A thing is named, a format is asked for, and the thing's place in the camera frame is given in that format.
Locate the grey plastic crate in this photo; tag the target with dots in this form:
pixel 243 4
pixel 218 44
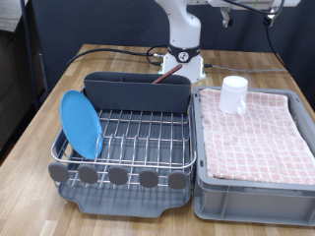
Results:
pixel 262 203

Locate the pink checked towel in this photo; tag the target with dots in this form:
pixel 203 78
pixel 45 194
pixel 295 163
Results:
pixel 256 150

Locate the white mug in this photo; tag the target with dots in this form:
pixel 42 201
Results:
pixel 231 95

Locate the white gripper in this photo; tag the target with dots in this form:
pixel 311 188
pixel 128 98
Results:
pixel 216 2

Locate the dark wooden cabinet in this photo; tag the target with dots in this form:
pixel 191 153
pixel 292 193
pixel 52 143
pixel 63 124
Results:
pixel 13 82

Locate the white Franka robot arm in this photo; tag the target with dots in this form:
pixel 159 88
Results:
pixel 183 29

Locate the grey dish rack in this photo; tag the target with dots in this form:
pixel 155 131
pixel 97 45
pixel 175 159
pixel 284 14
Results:
pixel 131 205

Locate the reddish brown wooden spoon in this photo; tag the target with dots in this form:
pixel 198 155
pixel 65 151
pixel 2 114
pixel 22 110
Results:
pixel 167 73

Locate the dark metal pole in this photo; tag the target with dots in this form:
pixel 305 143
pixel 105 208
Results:
pixel 28 49

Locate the blue plastic plate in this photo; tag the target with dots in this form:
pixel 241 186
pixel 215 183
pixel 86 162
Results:
pixel 80 124

